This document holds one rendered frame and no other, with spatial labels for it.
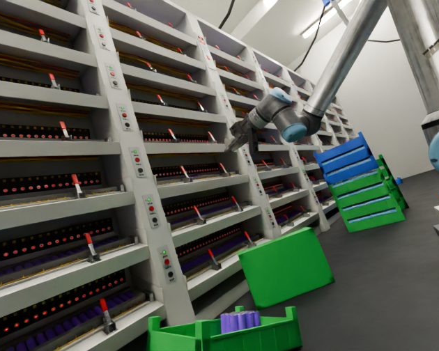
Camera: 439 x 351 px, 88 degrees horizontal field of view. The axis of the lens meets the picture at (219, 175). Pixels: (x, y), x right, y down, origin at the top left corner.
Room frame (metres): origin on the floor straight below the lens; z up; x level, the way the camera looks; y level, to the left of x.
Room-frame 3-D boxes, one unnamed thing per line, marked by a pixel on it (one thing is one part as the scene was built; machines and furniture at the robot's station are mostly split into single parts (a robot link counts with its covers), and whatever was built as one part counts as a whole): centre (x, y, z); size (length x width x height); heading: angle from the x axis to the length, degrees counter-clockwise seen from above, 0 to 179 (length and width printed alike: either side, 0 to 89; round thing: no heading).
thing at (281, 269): (0.92, -0.11, 0.10); 0.30 x 0.08 x 0.20; 93
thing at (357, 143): (1.52, -0.83, 0.52); 0.30 x 0.20 x 0.08; 57
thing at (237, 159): (1.40, -0.12, 0.88); 0.20 x 0.09 x 1.76; 48
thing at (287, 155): (1.92, -0.58, 0.88); 0.20 x 0.09 x 1.76; 48
